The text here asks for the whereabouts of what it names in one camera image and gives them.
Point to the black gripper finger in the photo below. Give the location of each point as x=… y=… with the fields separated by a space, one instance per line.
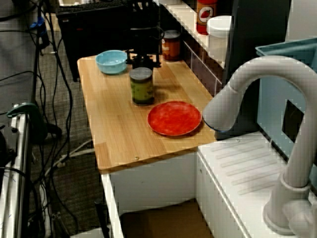
x=130 y=57
x=157 y=60

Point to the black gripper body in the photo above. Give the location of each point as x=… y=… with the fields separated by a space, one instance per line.
x=144 y=41

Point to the light blue bowl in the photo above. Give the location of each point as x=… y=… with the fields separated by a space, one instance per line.
x=111 y=63

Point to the green pickle can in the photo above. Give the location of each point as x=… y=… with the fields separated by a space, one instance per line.
x=142 y=91

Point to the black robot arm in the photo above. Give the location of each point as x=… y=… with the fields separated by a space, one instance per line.
x=144 y=15

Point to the orange beans can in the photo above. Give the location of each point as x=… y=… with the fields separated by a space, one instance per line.
x=172 y=47

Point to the white shelf ledge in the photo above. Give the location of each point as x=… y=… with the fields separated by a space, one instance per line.
x=185 y=17

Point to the large black box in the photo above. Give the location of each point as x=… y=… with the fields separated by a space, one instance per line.
x=86 y=37

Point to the red round plate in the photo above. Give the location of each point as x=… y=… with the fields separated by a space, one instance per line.
x=174 y=117

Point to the red hot sauce bottle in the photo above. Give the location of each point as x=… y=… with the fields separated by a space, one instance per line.
x=205 y=17

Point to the white lidded container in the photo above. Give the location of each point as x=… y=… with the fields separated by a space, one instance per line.
x=219 y=27

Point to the grey toy faucet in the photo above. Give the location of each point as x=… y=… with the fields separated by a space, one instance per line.
x=223 y=109

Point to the blue plastic clip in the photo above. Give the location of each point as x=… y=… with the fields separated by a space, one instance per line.
x=38 y=26

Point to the dark grey shelf upright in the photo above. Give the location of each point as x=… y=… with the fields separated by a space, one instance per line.
x=257 y=24

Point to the white toy sink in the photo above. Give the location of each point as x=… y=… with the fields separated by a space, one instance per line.
x=161 y=181

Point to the black box device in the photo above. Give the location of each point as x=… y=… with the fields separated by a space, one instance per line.
x=6 y=148

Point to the aluminium extrusion rail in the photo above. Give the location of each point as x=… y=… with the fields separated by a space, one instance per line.
x=21 y=161

